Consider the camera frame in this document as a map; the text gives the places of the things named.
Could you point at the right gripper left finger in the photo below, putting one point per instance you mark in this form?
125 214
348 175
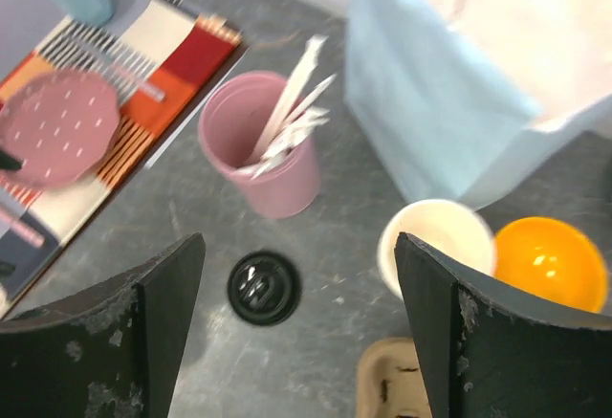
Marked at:
111 350

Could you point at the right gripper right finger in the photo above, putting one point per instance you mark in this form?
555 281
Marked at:
487 349

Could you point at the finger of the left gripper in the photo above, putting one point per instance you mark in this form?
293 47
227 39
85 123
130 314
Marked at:
8 162

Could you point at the light blue paper bag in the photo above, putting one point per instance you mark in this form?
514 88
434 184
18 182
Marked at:
464 99

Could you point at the pink dotted plate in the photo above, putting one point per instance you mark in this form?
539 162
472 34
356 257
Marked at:
60 126

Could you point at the pink flat stick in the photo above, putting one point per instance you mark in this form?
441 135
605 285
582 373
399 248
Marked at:
21 229

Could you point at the orange plastic bowl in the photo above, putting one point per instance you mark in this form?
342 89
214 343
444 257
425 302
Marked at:
553 260

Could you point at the stack of white paper cups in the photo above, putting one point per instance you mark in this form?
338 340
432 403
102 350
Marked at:
450 227

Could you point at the colourful patchwork placemat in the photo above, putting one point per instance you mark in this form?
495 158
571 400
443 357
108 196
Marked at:
167 42

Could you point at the pink cylindrical cup holder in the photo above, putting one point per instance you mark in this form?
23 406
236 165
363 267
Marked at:
287 180

